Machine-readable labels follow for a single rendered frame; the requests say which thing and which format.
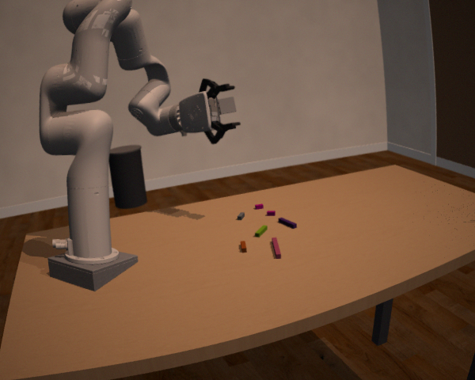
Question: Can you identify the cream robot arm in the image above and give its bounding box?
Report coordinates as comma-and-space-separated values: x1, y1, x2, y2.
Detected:
40, 0, 187, 264

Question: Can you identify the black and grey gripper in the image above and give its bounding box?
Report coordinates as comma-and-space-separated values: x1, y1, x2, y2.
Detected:
176, 78, 241, 144

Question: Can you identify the lime green rod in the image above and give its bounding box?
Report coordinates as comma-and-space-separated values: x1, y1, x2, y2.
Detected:
255, 225, 268, 238

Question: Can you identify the purple rod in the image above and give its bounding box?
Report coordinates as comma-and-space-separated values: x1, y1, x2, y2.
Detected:
279, 218, 297, 229

